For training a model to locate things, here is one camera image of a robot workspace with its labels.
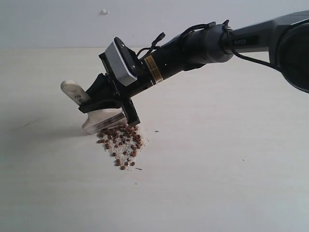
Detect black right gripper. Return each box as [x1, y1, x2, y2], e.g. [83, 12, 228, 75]
[78, 47, 189, 126]

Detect white wooden paint brush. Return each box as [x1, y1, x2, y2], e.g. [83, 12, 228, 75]
[60, 80, 127, 134]

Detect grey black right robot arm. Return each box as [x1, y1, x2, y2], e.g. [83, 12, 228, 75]
[79, 11, 309, 126]

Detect pile of brown pellets and rice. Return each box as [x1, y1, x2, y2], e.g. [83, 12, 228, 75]
[97, 124, 148, 171]

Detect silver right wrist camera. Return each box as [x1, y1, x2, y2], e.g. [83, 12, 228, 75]
[105, 37, 137, 86]

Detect small white wall hook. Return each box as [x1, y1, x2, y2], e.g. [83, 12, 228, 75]
[100, 9, 109, 15]

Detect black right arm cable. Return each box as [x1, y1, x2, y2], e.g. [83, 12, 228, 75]
[136, 19, 278, 71]

